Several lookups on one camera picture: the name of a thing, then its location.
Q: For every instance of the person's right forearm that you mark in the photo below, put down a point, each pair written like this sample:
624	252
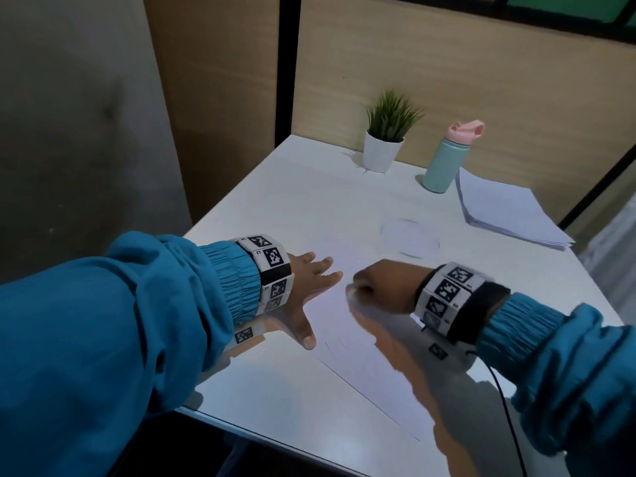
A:
571	372

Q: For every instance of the marker-patterned left wristband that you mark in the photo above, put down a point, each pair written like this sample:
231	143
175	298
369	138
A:
271	273

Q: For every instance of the person's left thumb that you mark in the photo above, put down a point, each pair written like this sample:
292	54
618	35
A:
306	332

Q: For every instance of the marker-patterned wristband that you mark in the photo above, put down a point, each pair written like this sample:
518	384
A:
452	298
271	273

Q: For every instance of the green plant in white pot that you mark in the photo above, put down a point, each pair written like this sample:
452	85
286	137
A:
387	134

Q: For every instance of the marker-patterned right wristband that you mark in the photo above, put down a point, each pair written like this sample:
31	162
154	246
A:
452	298

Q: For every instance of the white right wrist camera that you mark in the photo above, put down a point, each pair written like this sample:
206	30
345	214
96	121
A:
449	353

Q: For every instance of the round white paper piece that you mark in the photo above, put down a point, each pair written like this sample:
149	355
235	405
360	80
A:
410	238

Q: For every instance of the teal bottle with pink lid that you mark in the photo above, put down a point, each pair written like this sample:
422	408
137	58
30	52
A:
444	163

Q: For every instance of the black partition frame post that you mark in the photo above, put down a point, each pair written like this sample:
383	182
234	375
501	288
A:
596	188
288	69

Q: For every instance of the white paper sheet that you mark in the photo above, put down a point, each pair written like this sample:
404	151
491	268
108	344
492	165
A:
367	352

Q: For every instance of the person's left hand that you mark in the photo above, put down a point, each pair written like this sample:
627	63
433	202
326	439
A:
298	298

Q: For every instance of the person's right fingers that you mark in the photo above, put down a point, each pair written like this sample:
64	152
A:
363	288

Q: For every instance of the person's left middle finger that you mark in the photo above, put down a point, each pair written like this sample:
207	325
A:
320	265

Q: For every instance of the person's left forearm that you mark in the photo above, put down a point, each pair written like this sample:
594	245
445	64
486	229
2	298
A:
124	342

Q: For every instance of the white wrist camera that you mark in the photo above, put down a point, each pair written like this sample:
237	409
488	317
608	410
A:
243	335
449	353

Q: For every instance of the person's right hand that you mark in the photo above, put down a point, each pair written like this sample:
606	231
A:
392	288

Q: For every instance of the stack of white papers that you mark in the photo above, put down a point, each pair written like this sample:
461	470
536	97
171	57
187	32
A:
507	208

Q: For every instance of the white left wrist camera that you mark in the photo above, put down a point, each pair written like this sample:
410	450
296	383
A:
243	335

